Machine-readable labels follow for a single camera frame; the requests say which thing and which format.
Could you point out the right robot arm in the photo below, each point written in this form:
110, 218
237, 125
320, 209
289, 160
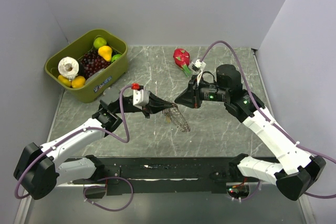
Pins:
295, 170

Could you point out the green apple toy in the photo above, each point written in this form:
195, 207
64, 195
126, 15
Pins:
99, 42

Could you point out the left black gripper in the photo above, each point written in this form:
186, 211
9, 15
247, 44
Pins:
156, 105

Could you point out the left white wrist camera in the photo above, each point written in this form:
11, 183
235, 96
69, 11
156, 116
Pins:
140, 95

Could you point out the small green lime toy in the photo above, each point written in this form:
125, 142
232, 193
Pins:
115, 57

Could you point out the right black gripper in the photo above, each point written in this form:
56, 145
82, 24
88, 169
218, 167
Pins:
191, 97

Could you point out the olive green plastic bin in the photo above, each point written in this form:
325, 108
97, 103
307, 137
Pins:
101, 80

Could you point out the red dragon fruit toy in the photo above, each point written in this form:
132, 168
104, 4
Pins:
182, 60

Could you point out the yellow lemon toy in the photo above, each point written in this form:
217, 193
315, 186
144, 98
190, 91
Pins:
64, 81
78, 82

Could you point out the metal key organizer disc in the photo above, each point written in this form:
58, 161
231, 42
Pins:
174, 115

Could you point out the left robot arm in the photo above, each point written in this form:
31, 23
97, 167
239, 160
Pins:
43, 167

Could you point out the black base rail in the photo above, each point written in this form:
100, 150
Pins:
167, 175

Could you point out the purple grapes toy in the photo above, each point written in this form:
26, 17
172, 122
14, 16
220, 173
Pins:
92, 62

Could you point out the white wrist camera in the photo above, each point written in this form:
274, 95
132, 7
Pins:
140, 95
197, 67

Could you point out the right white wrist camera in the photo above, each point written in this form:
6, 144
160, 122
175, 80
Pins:
197, 67

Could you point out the yellow pear toy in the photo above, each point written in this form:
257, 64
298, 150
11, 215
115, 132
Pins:
105, 52

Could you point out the white tape roll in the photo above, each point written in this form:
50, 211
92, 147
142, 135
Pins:
68, 67

